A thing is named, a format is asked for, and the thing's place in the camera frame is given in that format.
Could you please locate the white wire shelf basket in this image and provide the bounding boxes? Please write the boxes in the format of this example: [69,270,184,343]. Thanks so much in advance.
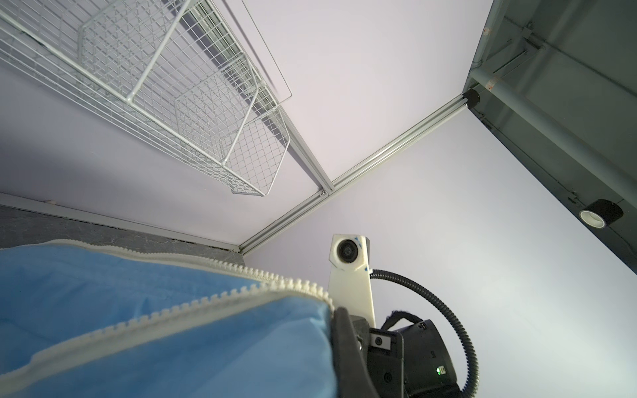
[1,1,290,197]

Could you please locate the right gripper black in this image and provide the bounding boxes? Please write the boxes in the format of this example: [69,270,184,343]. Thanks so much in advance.
[351,314,460,397]

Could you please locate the light blue jacket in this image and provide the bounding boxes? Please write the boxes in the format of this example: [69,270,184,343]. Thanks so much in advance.
[1,240,338,397]

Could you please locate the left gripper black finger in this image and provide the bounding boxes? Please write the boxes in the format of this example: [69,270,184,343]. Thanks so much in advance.
[331,307,379,398]

